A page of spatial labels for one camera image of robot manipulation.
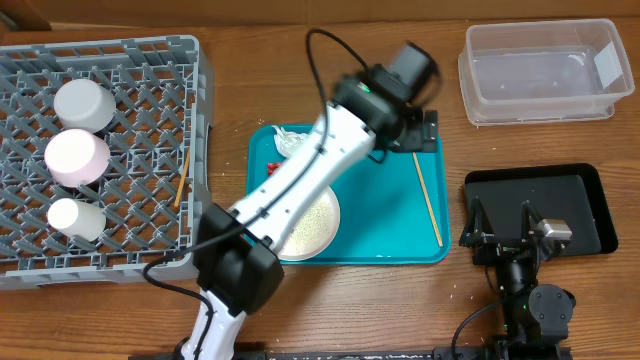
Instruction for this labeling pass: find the large white plate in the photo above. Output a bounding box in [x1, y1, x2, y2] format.
[278, 187, 341, 262]

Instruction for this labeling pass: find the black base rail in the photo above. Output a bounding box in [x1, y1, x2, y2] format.
[128, 347, 501, 360]

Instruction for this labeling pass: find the cream white cup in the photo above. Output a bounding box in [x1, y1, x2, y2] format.
[47, 198, 106, 241]

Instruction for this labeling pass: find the grey bowl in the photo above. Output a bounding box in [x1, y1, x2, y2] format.
[54, 79, 116, 133]

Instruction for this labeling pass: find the black rectangular tray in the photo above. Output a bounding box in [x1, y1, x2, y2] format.
[464, 163, 618, 257]

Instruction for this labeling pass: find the grey plastic dish rack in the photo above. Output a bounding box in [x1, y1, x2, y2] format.
[1, 35, 214, 290]

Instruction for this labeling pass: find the crumpled white napkin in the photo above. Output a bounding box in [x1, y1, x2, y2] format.
[273, 126, 309, 159]

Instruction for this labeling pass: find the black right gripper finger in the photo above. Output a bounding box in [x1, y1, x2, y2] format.
[459, 197, 495, 248]
[521, 201, 542, 243]

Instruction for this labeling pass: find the wooden chopstick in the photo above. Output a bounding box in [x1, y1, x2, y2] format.
[412, 152, 444, 248]
[173, 148, 191, 208]

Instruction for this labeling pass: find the clear plastic bin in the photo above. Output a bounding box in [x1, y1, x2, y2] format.
[458, 19, 635, 126]

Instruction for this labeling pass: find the red snack wrapper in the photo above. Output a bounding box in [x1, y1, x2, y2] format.
[267, 162, 282, 176]

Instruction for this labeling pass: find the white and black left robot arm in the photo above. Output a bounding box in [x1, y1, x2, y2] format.
[176, 42, 438, 359]

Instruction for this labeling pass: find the pink bowl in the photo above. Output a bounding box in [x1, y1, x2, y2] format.
[44, 129, 110, 188]

